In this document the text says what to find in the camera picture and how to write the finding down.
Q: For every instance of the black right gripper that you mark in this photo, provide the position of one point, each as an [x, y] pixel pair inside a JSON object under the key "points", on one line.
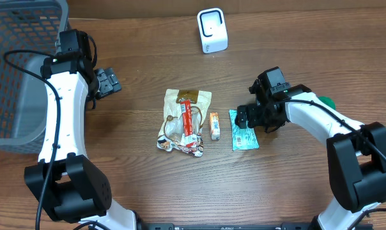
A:
{"points": [[247, 115]]}

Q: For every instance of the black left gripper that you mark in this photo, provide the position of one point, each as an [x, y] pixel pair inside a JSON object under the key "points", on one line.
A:
{"points": [[107, 82]]}

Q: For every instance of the teal orange snack packet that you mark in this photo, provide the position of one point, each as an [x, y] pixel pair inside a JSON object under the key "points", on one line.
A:
{"points": [[242, 139]]}

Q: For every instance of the small orange snack packet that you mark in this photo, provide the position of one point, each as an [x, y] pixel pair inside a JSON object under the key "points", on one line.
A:
{"points": [[214, 126]]}

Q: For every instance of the white green round container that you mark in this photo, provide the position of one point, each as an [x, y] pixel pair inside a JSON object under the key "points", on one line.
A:
{"points": [[327, 101]]}

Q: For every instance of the beige pet treat bag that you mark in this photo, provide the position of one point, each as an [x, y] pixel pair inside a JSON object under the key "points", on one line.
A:
{"points": [[171, 134]]}

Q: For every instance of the red stick snack packet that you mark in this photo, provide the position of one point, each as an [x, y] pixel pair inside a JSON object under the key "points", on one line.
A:
{"points": [[187, 123]]}

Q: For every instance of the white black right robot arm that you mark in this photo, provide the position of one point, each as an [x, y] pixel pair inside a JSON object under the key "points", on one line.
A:
{"points": [[356, 153]]}

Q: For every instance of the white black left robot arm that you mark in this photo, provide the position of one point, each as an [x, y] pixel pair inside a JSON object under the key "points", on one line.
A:
{"points": [[67, 185]]}

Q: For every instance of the white barcode scanner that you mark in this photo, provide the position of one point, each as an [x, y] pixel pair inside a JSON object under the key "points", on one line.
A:
{"points": [[212, 30]]}

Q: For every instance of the grey plastic mesh basket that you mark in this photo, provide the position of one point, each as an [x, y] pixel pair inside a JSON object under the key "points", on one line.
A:
{"points": [[29, 30]]}

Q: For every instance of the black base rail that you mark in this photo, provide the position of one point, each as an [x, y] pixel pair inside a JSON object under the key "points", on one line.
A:
{"points": [[170, 226]]}

